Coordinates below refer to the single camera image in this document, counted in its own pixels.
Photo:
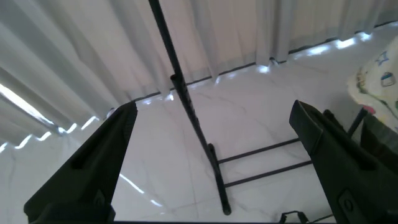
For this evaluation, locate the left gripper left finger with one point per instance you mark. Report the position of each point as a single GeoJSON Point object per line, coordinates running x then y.
{"type": "Point", "coordinates": [84, 186]}

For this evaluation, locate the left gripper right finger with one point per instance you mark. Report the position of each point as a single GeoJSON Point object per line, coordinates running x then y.
{"type": "Point", "coordinates": [351, 180]}

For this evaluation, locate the cream printed garment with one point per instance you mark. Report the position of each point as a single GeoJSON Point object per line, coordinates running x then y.
{"type": "Point", "coordinates": [379, 77]}

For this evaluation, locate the black clothes rack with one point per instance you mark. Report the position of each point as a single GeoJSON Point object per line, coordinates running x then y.
{"type": "Point", "coordinates": [186, 102]}

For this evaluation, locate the white curtain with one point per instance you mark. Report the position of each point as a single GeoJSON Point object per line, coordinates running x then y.
{"type": "Point", "coordinates": [93, 46]}

